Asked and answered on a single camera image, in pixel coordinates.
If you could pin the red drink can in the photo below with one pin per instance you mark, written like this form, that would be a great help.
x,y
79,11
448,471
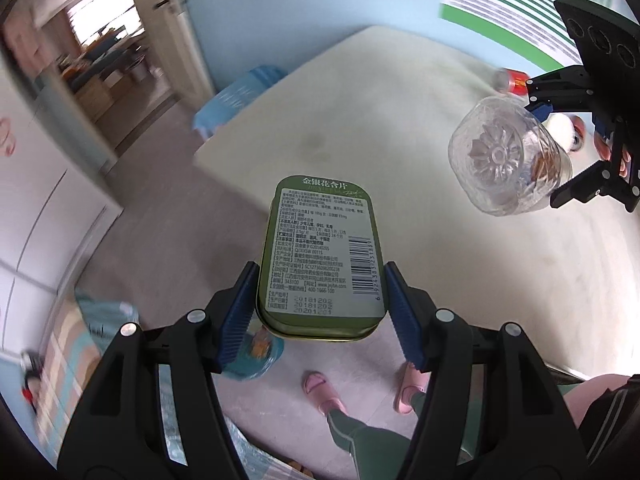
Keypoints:
x,y
515,81
567,132

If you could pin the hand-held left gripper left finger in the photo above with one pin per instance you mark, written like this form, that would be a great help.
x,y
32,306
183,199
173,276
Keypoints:
x,y
236,312

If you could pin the person's right hand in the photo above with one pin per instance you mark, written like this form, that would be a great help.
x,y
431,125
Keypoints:
x,y
601,147

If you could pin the striped floor mat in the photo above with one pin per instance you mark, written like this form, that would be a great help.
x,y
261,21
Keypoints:
x,y
75,340

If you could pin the dark blue sofa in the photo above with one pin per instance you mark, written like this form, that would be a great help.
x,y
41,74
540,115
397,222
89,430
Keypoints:
x,y
100,60

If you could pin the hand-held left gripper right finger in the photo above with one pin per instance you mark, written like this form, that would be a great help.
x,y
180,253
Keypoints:
x,y
402,317

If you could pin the pink slipper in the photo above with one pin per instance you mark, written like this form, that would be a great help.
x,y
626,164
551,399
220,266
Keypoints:
x,y
412,387
325,390

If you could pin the white wardrobe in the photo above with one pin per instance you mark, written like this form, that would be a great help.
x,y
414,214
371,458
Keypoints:
x,y
45,220

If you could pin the open door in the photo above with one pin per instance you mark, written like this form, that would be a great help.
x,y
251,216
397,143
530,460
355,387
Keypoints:
x,y
192,25

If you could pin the clear plastic bottle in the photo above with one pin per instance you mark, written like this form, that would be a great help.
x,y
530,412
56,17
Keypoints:
x,y
500,160

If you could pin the person's green trouser leg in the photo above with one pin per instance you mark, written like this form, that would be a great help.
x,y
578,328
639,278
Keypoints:
x,y
467,430
365,440

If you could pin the green striped wall poster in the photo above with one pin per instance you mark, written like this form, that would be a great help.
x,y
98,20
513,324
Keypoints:
x,y
520,5

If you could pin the green metal tin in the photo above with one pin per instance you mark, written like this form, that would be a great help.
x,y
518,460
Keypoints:
x,y
320,250

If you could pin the person's pink shirt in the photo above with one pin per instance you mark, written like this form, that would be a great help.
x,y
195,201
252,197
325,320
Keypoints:
x,y
587,402

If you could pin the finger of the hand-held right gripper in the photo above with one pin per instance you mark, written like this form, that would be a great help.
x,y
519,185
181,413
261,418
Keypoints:
x,y
580,187
560,85

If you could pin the blue plastic stool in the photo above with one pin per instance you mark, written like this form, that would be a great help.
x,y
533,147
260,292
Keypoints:
x,y
235,100

